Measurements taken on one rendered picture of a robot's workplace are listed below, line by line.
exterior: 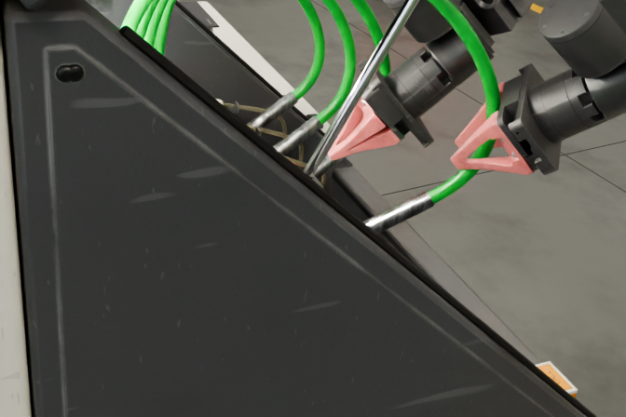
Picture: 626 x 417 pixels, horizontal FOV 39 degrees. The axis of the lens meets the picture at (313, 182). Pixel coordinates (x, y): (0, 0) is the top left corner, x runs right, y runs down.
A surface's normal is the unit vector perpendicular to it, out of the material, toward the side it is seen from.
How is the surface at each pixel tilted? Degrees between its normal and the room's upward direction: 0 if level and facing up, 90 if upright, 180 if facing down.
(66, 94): 90
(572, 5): 50
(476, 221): 0
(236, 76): 90
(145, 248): 90
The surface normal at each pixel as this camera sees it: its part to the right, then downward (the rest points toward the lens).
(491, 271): 0.09, -0.87
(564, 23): -0.67, -0.52
